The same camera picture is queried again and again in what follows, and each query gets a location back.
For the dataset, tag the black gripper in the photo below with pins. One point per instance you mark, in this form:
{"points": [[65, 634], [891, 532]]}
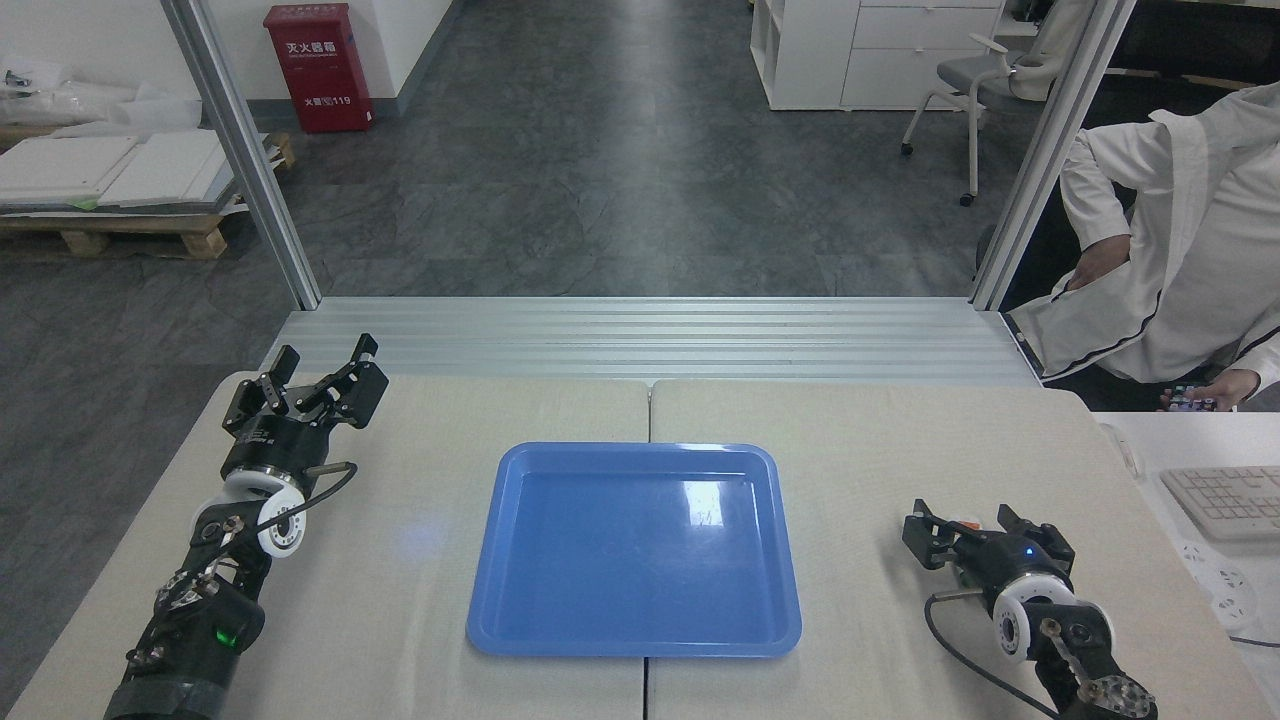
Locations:
{"points": [[275, 442], [1030, 562]]}

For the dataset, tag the smartphone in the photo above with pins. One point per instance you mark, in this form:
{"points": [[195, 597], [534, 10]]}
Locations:
{"points": [[1190, 402]]}

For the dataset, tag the person's right forearm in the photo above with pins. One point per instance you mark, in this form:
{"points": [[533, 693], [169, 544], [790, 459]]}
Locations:
{"points": [[1095, 195]]}

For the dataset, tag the person's left forearm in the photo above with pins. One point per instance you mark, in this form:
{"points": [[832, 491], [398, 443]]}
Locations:
{"points": [[1265, 358]]}

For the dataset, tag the blue plastic tray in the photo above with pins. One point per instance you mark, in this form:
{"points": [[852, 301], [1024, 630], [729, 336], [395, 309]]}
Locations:
{"points": [[635, 560]]}

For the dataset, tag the person's left hand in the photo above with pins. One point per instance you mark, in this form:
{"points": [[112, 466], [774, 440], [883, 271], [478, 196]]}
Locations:
{"points": [[1232, 387]]}

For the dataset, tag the person's right hand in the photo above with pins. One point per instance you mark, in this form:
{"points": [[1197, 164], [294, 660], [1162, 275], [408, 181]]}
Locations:
{"points": [[1100, 260]]}

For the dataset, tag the wooden pallet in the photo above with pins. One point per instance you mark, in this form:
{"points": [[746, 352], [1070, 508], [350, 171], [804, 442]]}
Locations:
{"points": [[130, 235]]}

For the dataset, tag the white power strip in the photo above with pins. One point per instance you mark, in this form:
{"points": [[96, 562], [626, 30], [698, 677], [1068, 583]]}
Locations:
{"points": [[1222, 585]]}

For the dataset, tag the white keyboard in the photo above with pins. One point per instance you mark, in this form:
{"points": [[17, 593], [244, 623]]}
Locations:
{"points": [[1230, 500]]}

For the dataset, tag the white foam boards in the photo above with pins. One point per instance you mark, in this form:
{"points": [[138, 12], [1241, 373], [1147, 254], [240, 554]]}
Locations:
{"points": [[110, 170]]}

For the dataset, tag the red fire extinguisher box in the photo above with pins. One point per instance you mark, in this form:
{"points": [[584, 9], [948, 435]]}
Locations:
{"points": [[318, 70]]}

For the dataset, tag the seated person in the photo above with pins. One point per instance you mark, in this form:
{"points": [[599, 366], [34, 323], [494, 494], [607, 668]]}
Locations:
{"points": [[1180, 250]]}

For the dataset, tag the clear plastic wrapped bundle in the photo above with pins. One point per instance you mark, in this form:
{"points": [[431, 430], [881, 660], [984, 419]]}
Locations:
{"points": [[60, 100]]}

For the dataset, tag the grey white office chair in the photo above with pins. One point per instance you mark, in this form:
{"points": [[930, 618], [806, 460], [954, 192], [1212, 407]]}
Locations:
{"points": [[975, 75]]}

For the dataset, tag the white cabinet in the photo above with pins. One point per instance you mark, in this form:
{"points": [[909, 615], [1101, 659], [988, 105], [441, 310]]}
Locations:
{"points": [[850, 50]]}

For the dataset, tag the silver aluminium post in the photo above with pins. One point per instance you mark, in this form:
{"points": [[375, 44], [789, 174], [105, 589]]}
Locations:
{"points": [[1050, 150], [245, 160]]}

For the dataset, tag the silver aluminium rail panel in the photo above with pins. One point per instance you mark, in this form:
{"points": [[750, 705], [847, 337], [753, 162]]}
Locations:
{"points": [[650, 340]]}

